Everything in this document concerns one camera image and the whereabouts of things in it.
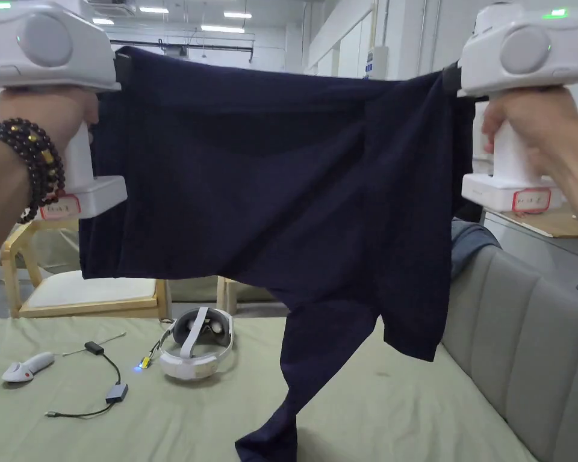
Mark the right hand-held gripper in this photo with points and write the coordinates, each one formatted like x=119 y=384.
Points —
x=525 y=53

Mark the bed with pale green sheet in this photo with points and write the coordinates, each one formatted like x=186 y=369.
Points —
x=101 y=433

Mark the person's right hand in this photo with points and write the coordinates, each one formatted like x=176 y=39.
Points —
x=544 y=120

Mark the grey padded headboard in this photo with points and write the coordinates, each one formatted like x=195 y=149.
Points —
x=520 y=337

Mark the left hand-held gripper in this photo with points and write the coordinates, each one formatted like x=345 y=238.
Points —
x=53 y=43

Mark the person's left hand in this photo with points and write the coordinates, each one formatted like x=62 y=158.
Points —
x=38 y=108

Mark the grey-blue cloth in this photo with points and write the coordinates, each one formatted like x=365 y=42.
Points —
x=472 y=243

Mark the dark blue shirt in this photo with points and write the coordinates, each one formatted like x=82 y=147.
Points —
x=269 y=192

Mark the white headset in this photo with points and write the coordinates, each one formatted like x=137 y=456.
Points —
x=197 y=356

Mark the white hand controller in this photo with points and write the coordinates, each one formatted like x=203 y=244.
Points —
x=26 y=368

